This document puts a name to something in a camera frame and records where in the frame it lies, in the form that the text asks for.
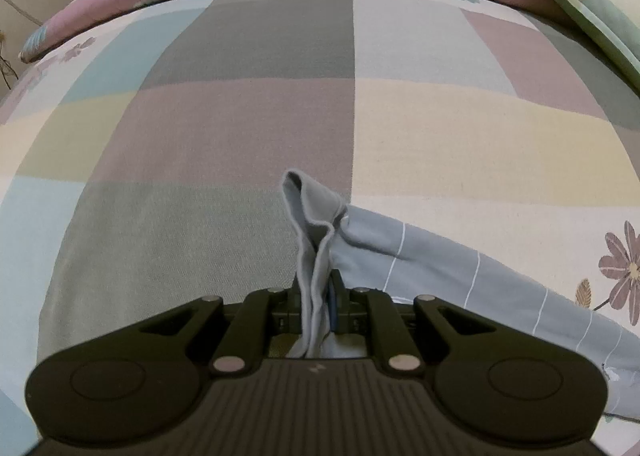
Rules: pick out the patchwork bed sheet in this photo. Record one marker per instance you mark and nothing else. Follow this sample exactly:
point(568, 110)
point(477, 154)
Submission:
point(240, 126)

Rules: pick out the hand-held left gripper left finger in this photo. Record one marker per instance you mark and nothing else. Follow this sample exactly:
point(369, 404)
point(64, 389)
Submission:
point(287, 308)

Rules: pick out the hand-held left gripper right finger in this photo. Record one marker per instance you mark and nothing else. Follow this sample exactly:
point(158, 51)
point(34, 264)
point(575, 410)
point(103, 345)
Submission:
point(334, 308)

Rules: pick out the grey striped pajama shorts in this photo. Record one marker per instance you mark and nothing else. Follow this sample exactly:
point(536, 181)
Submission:
point(440, 266)

